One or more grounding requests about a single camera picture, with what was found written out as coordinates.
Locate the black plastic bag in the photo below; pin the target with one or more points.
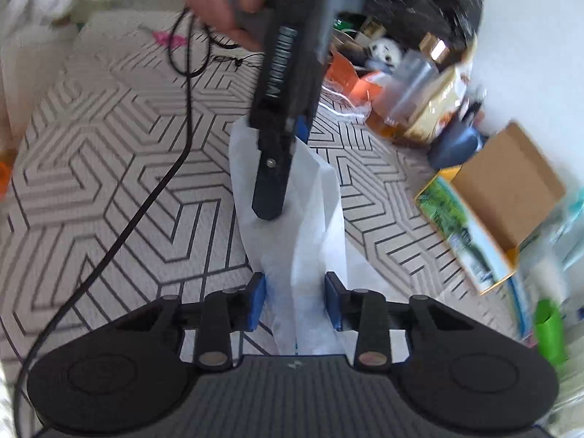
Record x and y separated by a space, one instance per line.
451 0

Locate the white shopping bag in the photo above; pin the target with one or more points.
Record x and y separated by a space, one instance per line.
315 219

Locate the orange plastic bag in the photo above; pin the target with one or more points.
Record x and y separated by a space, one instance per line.
349 75

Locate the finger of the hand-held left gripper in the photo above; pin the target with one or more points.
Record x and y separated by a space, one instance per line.
272 178
301 130

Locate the orange object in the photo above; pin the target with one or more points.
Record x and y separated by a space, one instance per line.
3 178

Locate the clear plastic container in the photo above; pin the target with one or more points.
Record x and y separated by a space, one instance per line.
410 82

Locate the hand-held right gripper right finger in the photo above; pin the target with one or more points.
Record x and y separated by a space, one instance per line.
333 305

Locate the person's left hand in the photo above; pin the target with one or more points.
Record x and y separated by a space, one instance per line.
219 11

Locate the green cylinder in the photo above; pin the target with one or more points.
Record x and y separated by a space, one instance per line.
550 333

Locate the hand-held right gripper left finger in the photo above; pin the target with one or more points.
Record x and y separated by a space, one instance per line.
258 303

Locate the yellow printed package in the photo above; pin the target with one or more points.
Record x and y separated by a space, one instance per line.
440 105

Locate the open printed cardboard box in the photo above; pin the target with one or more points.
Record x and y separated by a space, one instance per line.
497 191

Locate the geometric patterned mat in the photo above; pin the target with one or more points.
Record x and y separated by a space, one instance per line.
114 146

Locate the pink scrap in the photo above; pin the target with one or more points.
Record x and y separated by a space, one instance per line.
162 36

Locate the panda plush toy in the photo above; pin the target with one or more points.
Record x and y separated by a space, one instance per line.
385 52

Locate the dark blue container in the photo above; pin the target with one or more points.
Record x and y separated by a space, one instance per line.
456 146

